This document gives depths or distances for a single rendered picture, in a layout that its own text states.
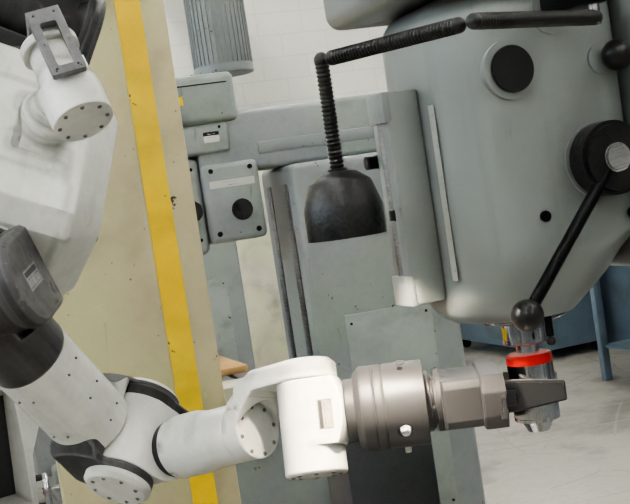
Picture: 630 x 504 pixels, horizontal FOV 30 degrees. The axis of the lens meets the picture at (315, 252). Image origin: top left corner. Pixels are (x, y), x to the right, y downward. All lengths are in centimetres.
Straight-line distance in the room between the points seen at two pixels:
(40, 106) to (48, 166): 7
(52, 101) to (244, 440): 41
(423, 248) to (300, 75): 960
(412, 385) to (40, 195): 44
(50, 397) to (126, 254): 157
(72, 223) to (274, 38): 946
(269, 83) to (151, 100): 779
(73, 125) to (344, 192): 35
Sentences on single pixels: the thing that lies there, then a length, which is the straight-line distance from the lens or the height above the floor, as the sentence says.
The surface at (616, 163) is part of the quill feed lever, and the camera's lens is 112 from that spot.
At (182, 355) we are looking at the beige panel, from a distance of 286.
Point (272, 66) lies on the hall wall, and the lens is 1065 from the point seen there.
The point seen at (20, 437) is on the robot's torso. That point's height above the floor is 120.
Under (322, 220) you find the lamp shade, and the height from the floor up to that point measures 144.
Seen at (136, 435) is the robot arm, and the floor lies 122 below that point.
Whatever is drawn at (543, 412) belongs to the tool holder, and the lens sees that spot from 121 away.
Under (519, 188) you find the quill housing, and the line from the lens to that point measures 111.
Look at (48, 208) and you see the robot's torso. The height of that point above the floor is 149.
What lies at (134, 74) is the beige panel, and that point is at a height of 180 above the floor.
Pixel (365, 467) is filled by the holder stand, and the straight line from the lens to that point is 159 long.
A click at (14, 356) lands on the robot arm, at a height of 134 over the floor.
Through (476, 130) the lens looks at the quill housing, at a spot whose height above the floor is 150.
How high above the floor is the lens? 147
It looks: 3 degrees down
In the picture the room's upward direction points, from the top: 9 degrees counter-clockwise
